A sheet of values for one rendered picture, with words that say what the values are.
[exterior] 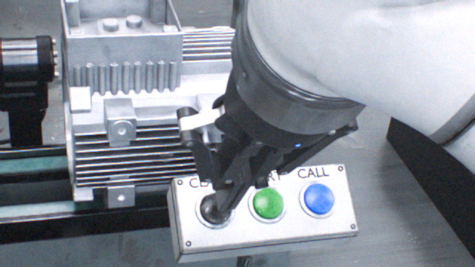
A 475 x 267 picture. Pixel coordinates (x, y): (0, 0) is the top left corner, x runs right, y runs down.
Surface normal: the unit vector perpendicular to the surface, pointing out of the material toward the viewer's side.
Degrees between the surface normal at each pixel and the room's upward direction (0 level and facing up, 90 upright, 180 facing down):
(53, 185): 90
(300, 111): 120
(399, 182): 0
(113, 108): 0
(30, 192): 90
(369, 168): 0
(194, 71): 88
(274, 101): 114
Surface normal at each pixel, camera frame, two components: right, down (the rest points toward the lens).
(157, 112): 0.08, -0.82
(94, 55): 0.24, 0.57
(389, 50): -0.37, 0.74
